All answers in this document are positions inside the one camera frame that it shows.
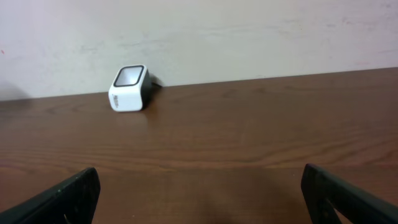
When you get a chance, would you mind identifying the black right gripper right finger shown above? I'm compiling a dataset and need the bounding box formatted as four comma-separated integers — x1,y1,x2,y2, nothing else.
301,164,397,224

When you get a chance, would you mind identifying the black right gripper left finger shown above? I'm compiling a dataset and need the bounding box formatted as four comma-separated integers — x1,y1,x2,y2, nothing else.
1,167,101,224

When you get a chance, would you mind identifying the white barcode scanner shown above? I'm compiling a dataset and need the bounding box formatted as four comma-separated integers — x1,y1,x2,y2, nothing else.
108,65,152,112

